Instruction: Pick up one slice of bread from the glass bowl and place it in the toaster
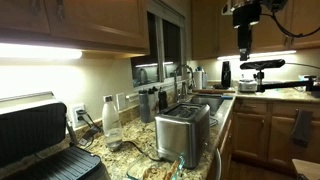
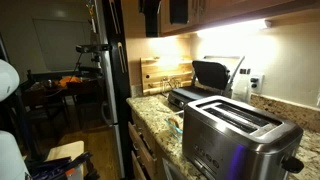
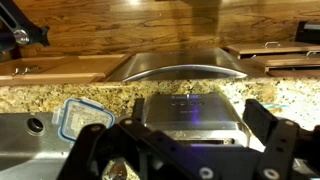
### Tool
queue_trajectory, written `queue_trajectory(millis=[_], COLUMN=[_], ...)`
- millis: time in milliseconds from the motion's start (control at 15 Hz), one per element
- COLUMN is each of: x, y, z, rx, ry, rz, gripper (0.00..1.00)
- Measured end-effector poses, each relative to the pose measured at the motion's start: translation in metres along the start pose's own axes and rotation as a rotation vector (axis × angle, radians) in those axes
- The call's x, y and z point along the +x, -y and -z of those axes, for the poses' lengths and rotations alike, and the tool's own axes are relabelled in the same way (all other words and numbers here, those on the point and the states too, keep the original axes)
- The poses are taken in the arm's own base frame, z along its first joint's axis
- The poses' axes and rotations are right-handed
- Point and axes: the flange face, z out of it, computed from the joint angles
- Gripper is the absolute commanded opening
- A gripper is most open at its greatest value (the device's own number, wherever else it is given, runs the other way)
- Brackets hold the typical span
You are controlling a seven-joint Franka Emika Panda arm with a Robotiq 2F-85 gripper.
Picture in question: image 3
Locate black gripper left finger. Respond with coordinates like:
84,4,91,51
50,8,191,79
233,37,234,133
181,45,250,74
58,118,200,180

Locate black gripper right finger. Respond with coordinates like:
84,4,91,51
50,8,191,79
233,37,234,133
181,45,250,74
243,99,320,180

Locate wooden cabinet drawers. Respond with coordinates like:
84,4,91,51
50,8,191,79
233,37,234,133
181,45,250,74
227,41,320,74

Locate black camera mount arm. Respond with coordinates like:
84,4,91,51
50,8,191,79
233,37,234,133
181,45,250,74
0,0,50,51

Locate blue rimmed container lid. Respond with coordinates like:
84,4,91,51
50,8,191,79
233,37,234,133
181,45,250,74
52,98,115,143

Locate stainless steel toaster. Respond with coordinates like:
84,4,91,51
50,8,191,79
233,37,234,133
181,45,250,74
142,93,250,146

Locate stainless steel sink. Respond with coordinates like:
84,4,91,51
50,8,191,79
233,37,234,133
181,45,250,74
0,113,70,180

